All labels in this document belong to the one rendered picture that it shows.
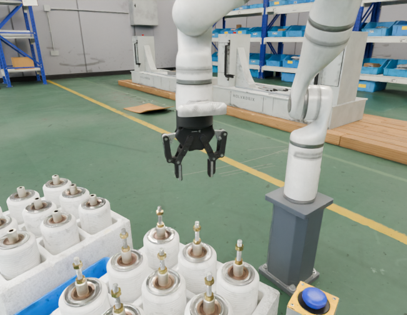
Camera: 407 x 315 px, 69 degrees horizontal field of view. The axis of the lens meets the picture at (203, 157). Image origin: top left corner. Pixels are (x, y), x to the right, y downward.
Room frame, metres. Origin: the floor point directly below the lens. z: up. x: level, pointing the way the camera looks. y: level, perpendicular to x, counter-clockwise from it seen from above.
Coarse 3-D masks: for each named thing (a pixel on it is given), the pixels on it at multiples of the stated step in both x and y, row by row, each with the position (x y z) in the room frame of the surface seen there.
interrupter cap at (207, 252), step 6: (186, 246) 0.61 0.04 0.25; (192, 246) 0.61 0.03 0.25; (204, 246) 0.61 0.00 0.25; (186, 252) 0.58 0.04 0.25; (192, 252) 0.59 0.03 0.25; (204, 252) 0.59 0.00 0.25; (210, 252) 0.58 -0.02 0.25; (186, 258) 0.56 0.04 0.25; (192, 258) 0.56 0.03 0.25; (198, 258) 0.56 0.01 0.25; (204, 258) 0.56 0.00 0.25
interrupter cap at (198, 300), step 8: (200, 296) 0.45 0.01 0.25; (216, 296) 0.45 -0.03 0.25; (192, 304) 0.43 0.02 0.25; (200, 304) 0.43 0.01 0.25; (216, 304) 0.43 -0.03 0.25; (224, 304) 0.43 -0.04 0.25; (192, 312) 0.41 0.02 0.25; (200, 312) 0.41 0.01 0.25; (216, 312) 0.42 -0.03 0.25; (224, 312) 0.41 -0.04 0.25
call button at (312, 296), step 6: (306, 288) 0.40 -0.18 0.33; (312, 288) 0.40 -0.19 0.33; (306, 294) 0.38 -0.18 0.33; (312, 294) 0.38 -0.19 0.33; (318, 294) 0.38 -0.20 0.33; (324, 294) 0.38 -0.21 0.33; (306, 300) 0.37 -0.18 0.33; (312, 300) 0.37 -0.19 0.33; (318, 300) 0.37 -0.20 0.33; (324, 300) 0.37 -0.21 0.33; (312, 306) 0.37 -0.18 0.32; (318, 306) 0.36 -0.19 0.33
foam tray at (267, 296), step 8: (176, 264) 0.63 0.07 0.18; (216, 264) 0.63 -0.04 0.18; (216, 272) 0.61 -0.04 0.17; (104, 280) 0.57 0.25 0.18; (264, 288) 0.54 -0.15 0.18; (272, 288) 0.54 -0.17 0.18; (192, 296) 0.52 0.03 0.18; (264, 296) 0.52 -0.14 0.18; (272, 296) 0.52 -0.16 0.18; (112, 304) 0.50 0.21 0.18; (136, 304) 0.50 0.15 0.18; (264, 304) 0.50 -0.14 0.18; (272, 304) 0.50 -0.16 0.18; (56, 312) 0.48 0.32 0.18; (256, 312) 0.48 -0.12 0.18; (264, 312) 0.48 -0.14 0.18; (272, 312) 0.50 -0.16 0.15
